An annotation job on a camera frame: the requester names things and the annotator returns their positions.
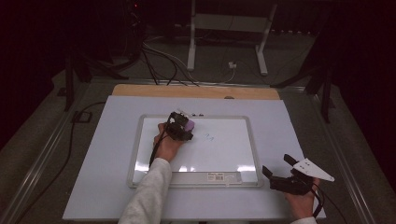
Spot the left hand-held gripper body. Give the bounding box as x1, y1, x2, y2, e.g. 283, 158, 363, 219
166, 111, 185, 140

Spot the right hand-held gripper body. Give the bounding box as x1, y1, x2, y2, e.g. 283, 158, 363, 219
270, 158, 335, 196

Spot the white whiteboard with grey frame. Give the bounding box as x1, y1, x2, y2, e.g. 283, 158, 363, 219
126, 114, 264, 189

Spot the person's left hand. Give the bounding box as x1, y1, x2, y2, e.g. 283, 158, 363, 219
153, 123, 185, 162

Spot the person's right hand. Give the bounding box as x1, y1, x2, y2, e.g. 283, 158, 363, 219
283, 177, 321, 220

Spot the white table mat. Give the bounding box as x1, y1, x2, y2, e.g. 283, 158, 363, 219
62, 94, 327, 221

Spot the white barcode sticker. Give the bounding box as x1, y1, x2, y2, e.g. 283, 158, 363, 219
206, 172, 226, 183

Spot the black tripod stand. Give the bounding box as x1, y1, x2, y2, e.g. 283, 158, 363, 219
57, 46, 129, 112
270, 59, 337, 124

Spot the dark equipment rack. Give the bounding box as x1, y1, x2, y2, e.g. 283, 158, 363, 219
122, 0, 148, 59

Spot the white metal stand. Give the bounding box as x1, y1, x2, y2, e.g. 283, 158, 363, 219
186, 0, 278, 77

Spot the aluminium frame rail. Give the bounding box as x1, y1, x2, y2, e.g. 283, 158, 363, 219
0, 81, 92, 224
307, 92, 376, 224

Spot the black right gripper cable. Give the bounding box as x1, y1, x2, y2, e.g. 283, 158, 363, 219
311, 183, 348, 224

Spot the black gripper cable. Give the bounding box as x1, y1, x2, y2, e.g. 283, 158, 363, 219
311, 183, 348, 224
15, 101, 169, 224

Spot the bundle of black floor cables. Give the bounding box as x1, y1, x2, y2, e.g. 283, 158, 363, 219
140, 46, 200, 87

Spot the white floor cable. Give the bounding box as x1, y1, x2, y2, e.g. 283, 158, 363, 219
143, 41, 237, 85

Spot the black square floor bracket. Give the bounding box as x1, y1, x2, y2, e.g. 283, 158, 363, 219
71, 110, 93, 124

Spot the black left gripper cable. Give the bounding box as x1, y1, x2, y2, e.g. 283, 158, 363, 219
15, 101, 169, 224

